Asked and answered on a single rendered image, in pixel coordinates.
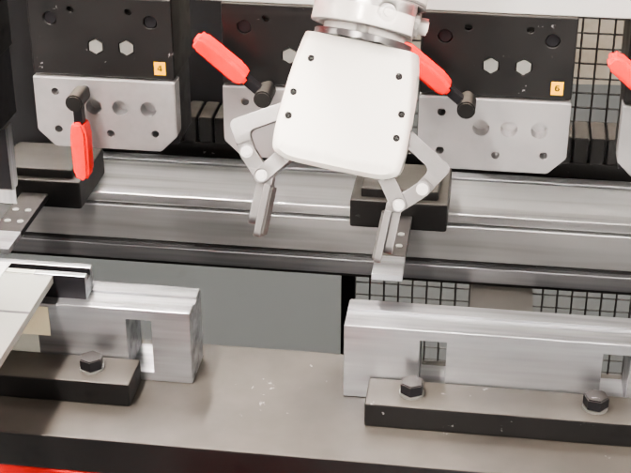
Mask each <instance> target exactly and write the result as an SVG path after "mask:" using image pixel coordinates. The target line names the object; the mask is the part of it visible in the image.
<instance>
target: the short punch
mask: <svg viewBox="0 0 631 473"><path fill-rule="evenodd" d="M17 185H18V177H17V168H16V160H15V151H14V143H13V135H12V127H11V122H7V124H6V125H5V126H4V127H3V128H2V129H1V130H0V203H5V204H17V195H16V186H17Z"/></svg>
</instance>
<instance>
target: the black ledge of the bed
mask: <svg viewBox="0 0 631 473"><path fill-rule="evenodd" d="M343 382H344V355H343V354H331V353H317V352H305V351H293V350H280V349H268V348H255V347H242V346H230V345H217V344H204V343H203V358H202V360H201V363H200V366H199V368H198V371H197V373H196V376H195V378H194V380H193V382H192V383H178V382H166V381H155V380H143V379H142V380H141V382H140V385H139V387H138V389H137V391H136V392H135V395H134V397H133V399H132V401H131V405H115V404H93V403H82V402H70V401H58V400H47V399H35V398H24V397H12V396H1V395H0V464H12V465H32V466H43V467H53V468H65V469H75V470H86V471H97V472H107V473H631V447H624V446H612V445H601V444H589V443H577V442H566V441H555V440H543V439H531V438H520V437H508V436H496V435H474V434H462V433H451V432H440V431H427V430H416V429H405V428H393V427H381V426H370V425H365V424H364V403H365V398H366V397H357V396H345V395H344V394H343Z"/></svg>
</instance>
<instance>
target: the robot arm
mask: <svg viewBox="0 0 631 473"><path fill-rule="evenodd" d="M427 2H428V0H315V2H314V7H313V12H312V16H311V18H312V20H314V21H316V22H318V23H322V24H324V25H323V26H316V27H315V31H306V32H305V34H304V36H303V39H302V41H301V43H300V46H299V48H298V51H297V54H296V56H295V59H294V62H293V65H292V68H291V70H290V73H289V76H288V79H287V83H286V86H285V91H284V95H283V98H282V102H281V103H278V104H275V105H272V106H270V107H267V108H264V109H261V110H258V111H255V112H253V113H250V114H246V115H243V116H240V117H237V118H234V119H233V120H232V121H231V123H230V127H231V130H232V132H233V135H234V138H235V141H236V144H237V147H238V150H239V155H240V156H241V158H242V160H243V161H244V163H245V164H246V166H247V167H248V169H249V170H250V172H251V174H252V175H253V177H254V180H255V181H256V184H255V189H254V197H253V201H252V206H251V210H250V215H249V220H248V223H252V224H255V228H254V236H256V237H263V236H265V235H266V234H267V233H268V230H269V222H270V217H271V212H272V208H273V204H274V199H275V194H276V190H277V188H275V186H274V182H275V177H276V176H277V175H278V174H280V173H281V172H282V171H283V169H284V168H285V167H287V166H288V165H289V164H290V163H291V162H292V161H294V162H298V163H303V164H307V165H312V166H315V167H320V168H324V169H329V170H333V171H337V172H342V173H347V174H351V175H359V176H363V177H369V178H373V179H378V182H379V184H380V186H381V188H382V189H383V191H384V194H385V196H386V198H387V200H388V203H387V204H386V208H385V211H383V210H382V212H381V216H380V221H379V225H378V229H377V237H376V242H375V246H374V250H373V255H372V260H374V262H376V263H380V262H381V259H382V255H383V253H384V252H386V253H389V254H392V250H393V245H394V241H395V237H396V233H397V228H398V223H399V220H400V215H401V212H402V211H404V210H405V209H407V208H409V207H410V206H412V205H414V204H415V203H417V202H418V201H420V200H422V199H423V198H424V197H425V196H427V195H428V194H429V193H430V192H431V191H432V190H433V189H434V188H435V187H436V186H437V185H438V183H439V182H440V181H441V180H442V179H443V178H444V177H445V176H446V175H447V174H448V173H449V171H450V166H449V165H448V163H447V162H445V161H444V160H443V159H442V158H441V157H440V156H439V155H438V154H437V153H436V152H435V151H433V150H432V149H431V148H430V147H429V146H428V145H427V144H426V143H425V142H424V141H423V140H421V139H420V138H419V137H418V136H417V135H416V134H415V133H414V132H413V131H412V124H413V118H414V113H415V107H416V101H417V94H418V85H419V73H420V56H418V55H417V54H415V53H412V52H411V47H410V46H409V45H407V44H405V42H412V39H413V38H416V37H417V35H421V36H425V35H426V33H427V31H428V27H429V19H426V18H422V14H421V13H425V12H426V7H427ZM273 123H276V124H275V129H274V133H273V141H272V146H273V149H274V151H275V152H274V153H273V154H272V155H271V156H270V157H269V158H268V159H266V160H265V161H264V160H263V159H262V157H261V156H260V154H259V152H258V151H257V149H256V148H255V146H254V140H253V136H252V134H253V131H254V130H256V129H259V128H262V127H265V126H267V125H270V124H273ZM408 150H409V151H410V152H411V153H412V154H413V155H414V156H416V157H417V158H418V159H419V160H420V161H421V162H422V163H423V164H424V165H425V166H426V168H427V172H426V174H425V175H424V176H423V177H422V179H421V180H420V181H419V182H418V183H417V184H415V185H414V186H412V187H410V188H409V189H407V190H406V191H404V192H401V189H400V187H399V185H398V183H397V181H396V179H395V178H396V177H398V176H399V175H401V173H402V171H403V169H404V165H405V162H406V158H407V154H408Z"/></svg>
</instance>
